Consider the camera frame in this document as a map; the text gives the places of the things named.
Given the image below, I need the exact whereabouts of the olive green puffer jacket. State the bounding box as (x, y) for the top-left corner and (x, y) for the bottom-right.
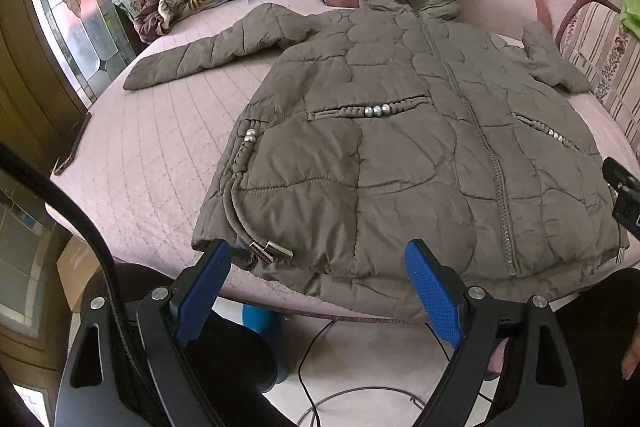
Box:
(124, 0), (628, 320)

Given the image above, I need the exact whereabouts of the striped floral cushion at right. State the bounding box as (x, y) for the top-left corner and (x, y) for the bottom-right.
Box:
(556, 0), (639, 152)

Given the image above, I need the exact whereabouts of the cardboard box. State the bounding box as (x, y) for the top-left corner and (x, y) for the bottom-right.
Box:
(56, 236), (100, 313)

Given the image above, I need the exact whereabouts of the black floor cable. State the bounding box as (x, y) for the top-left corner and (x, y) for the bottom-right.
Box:
(297, 319), (494, 427)

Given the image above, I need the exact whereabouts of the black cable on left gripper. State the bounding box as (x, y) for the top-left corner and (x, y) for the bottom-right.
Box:
(0, 143), (151, 408)

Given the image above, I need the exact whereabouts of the stained glass door panel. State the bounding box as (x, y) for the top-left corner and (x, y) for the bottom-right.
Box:
(32, 0), (136, 107)

